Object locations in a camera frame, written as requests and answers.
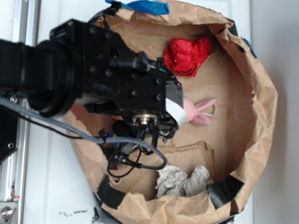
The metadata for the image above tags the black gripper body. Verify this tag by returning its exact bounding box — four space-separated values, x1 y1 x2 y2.
50 19 181 140

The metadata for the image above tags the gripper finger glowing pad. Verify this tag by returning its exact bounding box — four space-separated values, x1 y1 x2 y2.
165 84 187 127

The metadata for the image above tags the pink plush bunny toy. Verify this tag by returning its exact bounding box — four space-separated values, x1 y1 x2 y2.
183 96 217 126

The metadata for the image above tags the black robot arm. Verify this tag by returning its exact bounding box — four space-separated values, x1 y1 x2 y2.
0 19 187 139

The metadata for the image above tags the red crumpled tissue paper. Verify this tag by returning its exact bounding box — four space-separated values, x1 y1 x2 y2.
163 37 212 77

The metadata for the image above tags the brown paper-lined cardboard bin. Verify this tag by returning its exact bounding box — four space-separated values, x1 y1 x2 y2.
72 0 277 224

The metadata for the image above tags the grey crumpled rag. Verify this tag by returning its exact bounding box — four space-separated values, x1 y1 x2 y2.
156 166 213 198

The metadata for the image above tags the grey braided cable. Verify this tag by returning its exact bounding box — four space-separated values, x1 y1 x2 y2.
0 93 172 172

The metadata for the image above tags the aluminium frame rail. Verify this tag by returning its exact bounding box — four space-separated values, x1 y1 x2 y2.
0 0 41 224

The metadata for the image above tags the metal corner bracket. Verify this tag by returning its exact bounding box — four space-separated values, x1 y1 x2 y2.
0 201 18 224

